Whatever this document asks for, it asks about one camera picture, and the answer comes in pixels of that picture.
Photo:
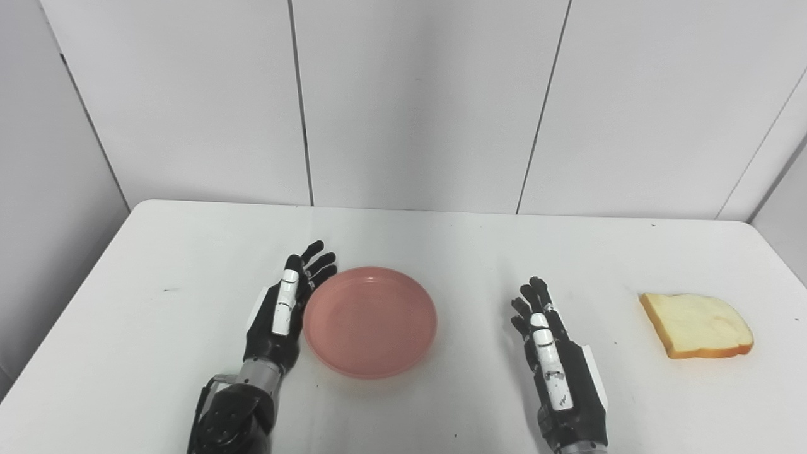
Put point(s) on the slice of white bread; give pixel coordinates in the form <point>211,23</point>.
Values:
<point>696,325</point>

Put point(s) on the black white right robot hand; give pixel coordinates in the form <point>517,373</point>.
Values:
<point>567,391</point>

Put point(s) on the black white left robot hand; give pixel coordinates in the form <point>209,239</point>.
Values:
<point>274,328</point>

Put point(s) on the pink round plate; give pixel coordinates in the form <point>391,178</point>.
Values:
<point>369,323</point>

